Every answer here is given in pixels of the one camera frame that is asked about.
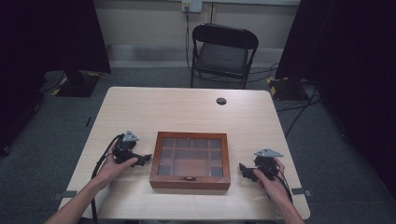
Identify person's right hand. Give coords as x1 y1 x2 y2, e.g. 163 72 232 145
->
252 157 293 208

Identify black wall cable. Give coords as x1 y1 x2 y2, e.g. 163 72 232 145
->
184 7 195 73

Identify grey table bracket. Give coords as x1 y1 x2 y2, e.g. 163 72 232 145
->
290 187 313 198

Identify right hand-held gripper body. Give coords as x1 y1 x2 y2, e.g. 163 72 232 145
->
253 147 285 181

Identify black curtain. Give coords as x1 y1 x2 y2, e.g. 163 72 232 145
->
275 0 396 200
0 0 112 157

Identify black folding chair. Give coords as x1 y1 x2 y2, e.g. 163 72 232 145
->
190 22 260 91

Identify person's left hand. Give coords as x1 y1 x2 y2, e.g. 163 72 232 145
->
92 140 139 191

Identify black yellow stand base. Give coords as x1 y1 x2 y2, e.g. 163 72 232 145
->
50 70 103 98
265 76 312 102

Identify black floor cables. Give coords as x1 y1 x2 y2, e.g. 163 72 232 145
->
248 62 325 139

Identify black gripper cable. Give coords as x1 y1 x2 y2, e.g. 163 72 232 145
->
90 133 125 224
274 173 294 203

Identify white wall socket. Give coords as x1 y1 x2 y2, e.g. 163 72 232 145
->
181 0 204 14

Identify wooden box with glass lid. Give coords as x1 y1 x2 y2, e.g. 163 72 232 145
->
148 131 232 191

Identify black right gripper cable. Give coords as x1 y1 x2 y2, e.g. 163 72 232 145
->
274 173 294 203

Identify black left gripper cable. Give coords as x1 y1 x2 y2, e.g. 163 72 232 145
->
90 133 125 224

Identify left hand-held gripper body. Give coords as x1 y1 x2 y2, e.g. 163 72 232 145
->
112 130 140 164

